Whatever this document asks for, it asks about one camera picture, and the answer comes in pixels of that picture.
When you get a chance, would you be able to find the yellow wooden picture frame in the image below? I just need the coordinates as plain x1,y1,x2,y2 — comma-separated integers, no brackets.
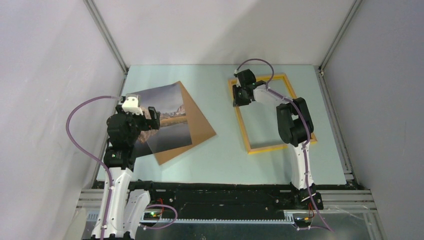
228,73,317,154

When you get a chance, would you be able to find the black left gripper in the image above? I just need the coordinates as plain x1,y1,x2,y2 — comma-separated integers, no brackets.
115,104,159,145

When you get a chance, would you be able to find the brown cardboard backing board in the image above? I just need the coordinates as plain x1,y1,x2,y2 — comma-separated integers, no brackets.
154,81,216,165

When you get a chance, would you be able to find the aluminium front rail frame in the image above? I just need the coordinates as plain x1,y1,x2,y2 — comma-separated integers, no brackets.
77,189,377,214

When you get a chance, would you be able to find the landscape photo print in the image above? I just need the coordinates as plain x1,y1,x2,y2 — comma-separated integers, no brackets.
134,83,192,157

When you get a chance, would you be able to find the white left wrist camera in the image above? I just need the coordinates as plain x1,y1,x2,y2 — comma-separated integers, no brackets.
121,93,144,116

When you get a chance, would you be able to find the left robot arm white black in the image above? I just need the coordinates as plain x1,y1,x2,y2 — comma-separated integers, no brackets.
90,106,160,240

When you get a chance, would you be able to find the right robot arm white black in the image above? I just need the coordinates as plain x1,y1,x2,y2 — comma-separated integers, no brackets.
232,69,319,211

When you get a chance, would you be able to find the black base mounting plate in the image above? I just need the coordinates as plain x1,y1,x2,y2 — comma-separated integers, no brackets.
129,180,324,220

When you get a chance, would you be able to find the controller board with wires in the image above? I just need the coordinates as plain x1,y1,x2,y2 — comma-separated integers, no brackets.
294,203,315,228
143,206,165,221

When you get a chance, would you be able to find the grey slotted cable duct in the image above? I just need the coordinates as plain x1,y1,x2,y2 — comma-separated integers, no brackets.
86,211,295,225

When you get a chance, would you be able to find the right aluminium corner post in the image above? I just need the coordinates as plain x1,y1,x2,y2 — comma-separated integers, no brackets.
318,0,364,72

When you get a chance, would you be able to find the aluminium corner post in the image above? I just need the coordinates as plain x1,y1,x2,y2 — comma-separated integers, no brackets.
318,0,364,72
83,0,129,75

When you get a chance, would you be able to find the left aluminium corner post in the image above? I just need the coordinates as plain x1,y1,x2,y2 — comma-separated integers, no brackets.
83,0,129,75

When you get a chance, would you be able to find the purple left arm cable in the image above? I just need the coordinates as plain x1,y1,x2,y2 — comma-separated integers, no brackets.
65,95,178,240

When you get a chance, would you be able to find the left controller board with wires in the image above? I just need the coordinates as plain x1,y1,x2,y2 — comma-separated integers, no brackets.
143,206,165,221

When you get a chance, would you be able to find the right controller board with wires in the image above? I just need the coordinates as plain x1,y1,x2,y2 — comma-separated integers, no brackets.
294,203,315,228

